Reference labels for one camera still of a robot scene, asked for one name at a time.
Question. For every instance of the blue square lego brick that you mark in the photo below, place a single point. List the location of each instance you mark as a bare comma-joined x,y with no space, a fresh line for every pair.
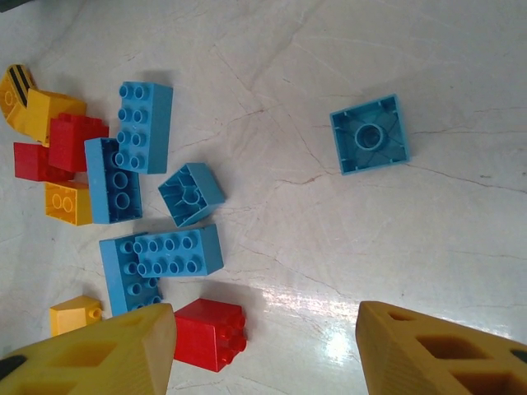
370,136
191,195

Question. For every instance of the red lego brick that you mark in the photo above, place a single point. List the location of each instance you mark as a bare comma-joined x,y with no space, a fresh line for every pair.
31,160
201,333
78,140

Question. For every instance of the yellow black-striped lego brick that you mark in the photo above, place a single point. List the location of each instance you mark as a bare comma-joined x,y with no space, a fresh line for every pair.
14,98

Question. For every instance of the long blue lego brick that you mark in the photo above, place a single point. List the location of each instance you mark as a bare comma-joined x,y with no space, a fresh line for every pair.
115,189
181,255
117,271
150,123

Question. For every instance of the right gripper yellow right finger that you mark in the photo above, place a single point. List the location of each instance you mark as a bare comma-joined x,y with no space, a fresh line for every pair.
391,362

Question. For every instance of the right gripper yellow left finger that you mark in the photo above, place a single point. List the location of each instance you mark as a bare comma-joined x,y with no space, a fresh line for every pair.
136,362

